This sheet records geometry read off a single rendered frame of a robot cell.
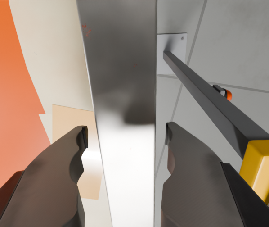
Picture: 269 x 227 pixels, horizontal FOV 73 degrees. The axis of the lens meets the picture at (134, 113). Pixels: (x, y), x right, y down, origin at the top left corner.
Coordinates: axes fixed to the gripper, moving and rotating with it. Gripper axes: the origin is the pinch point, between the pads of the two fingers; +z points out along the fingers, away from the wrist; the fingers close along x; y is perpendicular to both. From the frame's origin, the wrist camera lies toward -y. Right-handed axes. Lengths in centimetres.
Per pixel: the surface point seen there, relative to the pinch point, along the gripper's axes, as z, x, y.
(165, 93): 98, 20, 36
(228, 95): 31.4, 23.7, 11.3
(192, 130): 98, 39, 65
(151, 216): -0.9, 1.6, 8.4
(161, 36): 97, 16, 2
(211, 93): 30.4, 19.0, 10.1
